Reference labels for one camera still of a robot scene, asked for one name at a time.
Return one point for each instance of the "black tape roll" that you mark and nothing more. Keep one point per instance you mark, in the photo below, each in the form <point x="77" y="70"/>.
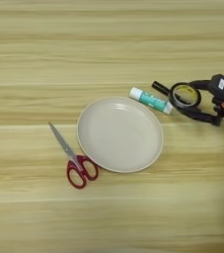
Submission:
<point x="173" y="100"/>

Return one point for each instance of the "beige round plate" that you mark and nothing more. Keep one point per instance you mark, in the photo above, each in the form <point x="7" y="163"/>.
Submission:
<point x="120" y="135"/>

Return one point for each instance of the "black marker pen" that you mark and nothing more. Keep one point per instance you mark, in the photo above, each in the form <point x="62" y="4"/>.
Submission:
<point x="159" y="87"/>

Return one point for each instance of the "white teal glue stick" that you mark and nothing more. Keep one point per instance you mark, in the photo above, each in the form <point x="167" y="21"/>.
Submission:
<point x="151" y="100"/>

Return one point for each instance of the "black box with white label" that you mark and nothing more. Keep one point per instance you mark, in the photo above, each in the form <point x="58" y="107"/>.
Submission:
<point x="223" y="85"/>

